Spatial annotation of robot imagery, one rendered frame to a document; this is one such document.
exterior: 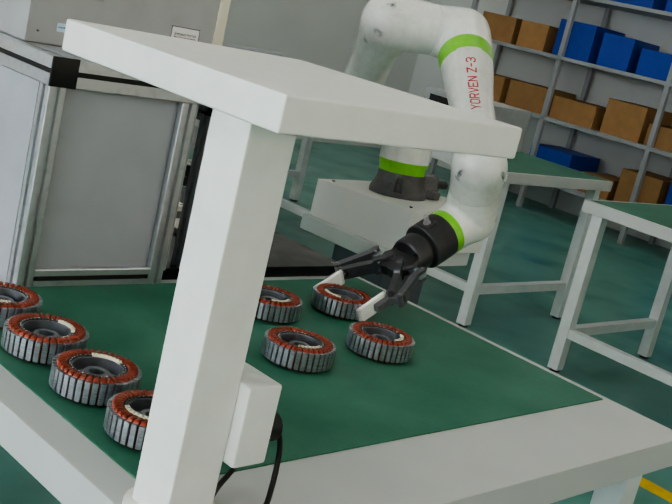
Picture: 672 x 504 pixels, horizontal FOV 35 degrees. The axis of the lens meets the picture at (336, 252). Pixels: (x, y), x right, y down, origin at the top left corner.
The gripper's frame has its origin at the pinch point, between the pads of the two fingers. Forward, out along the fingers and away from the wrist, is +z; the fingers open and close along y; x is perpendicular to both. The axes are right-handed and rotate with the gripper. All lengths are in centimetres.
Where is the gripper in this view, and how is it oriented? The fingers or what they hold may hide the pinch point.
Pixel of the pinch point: (343, 300)
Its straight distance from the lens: 193.1
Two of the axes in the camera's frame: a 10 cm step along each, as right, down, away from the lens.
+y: 6.6, 3.2, -6.8
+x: 1.6, 8.2, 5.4
